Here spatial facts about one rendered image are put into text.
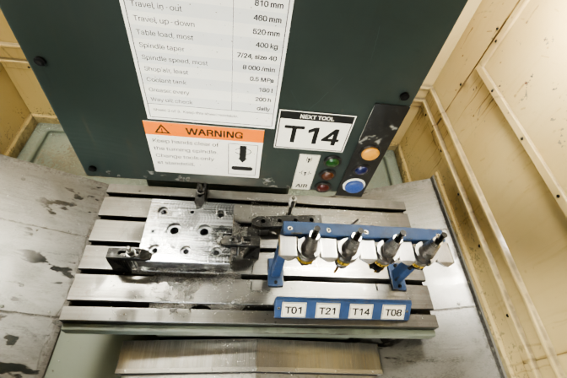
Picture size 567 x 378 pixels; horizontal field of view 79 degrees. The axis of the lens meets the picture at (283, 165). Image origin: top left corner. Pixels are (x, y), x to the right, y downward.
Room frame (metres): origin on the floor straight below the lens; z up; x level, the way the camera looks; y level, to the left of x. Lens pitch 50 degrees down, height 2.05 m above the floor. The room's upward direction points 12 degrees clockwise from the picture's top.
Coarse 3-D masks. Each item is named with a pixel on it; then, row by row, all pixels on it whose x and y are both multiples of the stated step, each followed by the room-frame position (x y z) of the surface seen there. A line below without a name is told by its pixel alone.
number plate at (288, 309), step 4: (284, 304) 0.36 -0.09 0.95; (288, 304) 0.36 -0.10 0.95; (292, 304) 0.36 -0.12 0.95; (296, 304) 0.36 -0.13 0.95; (300, 304) 0.37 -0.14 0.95; (304, 304) 0.37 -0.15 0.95; (284, 308) 0.35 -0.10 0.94; (288, 308) 0.35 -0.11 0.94; (292, 308) 0.35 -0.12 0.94; (296, 308) 0.36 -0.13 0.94; (300, 308) 0.36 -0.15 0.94; (304, 308) 0.36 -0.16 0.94; (284, 312) 0.34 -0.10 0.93; (288, 312) 0.34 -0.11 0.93; (292, 312) 0.34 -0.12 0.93; (296, 312) 0.35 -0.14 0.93; (300, 312) 0.35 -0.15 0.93; (304, 312) 0.35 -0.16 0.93; (284, 316) 0.33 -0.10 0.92; (288, 316) 0.33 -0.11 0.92; (292, 316) 0.33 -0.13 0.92; (296, 316) 0.34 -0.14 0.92; (300, 316) 0.34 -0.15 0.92; (304, 316) 0.34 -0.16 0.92
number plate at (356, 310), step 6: (354, 306) 0.40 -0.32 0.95; (360, 306) 0.40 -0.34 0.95; (366, 306) 0.40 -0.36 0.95; (372, 306) 0.41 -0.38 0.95; (354, 312) 0.38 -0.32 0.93; (360, 312) 0.39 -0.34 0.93; (366, 312) 0.39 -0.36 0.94; (354, 318) 0.37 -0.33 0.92; (360, 318) 0.37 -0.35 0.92; (366, 318) 0.38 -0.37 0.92
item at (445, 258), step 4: (444, 244) 0.53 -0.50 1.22; (440, 248) 0.51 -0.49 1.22; (444, 248) 0.51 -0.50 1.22; (448, 248) 0.52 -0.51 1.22; (440, 252) 0.50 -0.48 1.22; (444, 252) 0.50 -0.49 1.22; (448, 252) 0.50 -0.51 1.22; (440, 256) 0.48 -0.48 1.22; (444, 256) 0.49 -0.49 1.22; (448, 256) 0.49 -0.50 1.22; (436, 260) 0.47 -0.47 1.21; (440, 260) 0.47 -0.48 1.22; (444, 260) 0.48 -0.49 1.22; (448, 260) 0.48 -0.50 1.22; (452, 260) 0.48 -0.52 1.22; (440, 264) 0.46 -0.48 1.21; (444, 264) 0.46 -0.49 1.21; (448, 264) 0.47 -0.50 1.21
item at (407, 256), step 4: (404, 240) 0.51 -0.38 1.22; (404, 244) 0.50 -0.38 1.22; (408, 244) 0.50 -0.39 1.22; (412, 244) 0.51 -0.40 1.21; (400, 248) 0.48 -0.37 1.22; (404, 248) 0.49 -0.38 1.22; (408, 248) 0.49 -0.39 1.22; (412, 248) 0.49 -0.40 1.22; (400, 252) 0.47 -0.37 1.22; (404, 252) 0.47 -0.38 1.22; (408, 252) 0.48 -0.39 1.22; (412, 252) 0.48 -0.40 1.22; (400, 256) 0.46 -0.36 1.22; (404, 256) 0.46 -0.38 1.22; (408, 256) 0.46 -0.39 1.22; (412, 256) 0.47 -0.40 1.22; (400, 260) 0.45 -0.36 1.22; (404, 260) 0.45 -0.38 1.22; (408, 260) 0.45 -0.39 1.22; (412, 260) 0.46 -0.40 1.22; (416, 260) 0.46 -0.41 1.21; (408, 264) 0.44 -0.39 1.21; (412, 264) 0.45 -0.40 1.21
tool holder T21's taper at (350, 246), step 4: (352, 236) 0.45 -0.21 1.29; (348, 240) 0.44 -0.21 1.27; (352, 240) 0.44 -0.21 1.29; (356, 240) 0.44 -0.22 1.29; (360, 240) 0.44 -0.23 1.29; (344, 244) 0.45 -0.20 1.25; (348, 244) 0.44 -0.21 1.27; (352, 244) 0.43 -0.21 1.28; (356, 244) 0.43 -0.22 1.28; (344, 248) 0.44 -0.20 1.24; (348, 248) 0.43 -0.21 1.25; (352, 248) 0.43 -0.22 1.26; (356, 248) 0.43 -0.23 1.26; (344, 252) 0.43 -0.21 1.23; (348, 252) 0.43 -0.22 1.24; (352, 252) 0.43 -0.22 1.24; (356, 252) 0.43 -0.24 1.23
